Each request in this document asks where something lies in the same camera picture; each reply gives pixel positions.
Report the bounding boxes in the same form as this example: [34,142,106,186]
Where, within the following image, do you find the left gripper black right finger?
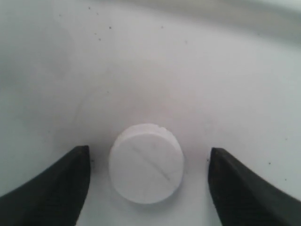
[207,148,301,226]

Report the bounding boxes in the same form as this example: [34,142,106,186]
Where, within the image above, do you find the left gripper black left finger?
[0,145,91,226]

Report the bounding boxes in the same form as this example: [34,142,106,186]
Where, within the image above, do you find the white bottle cap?
[109,124,184,204]

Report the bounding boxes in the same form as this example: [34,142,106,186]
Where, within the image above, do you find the white plastic tray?
[0,0,301,226]

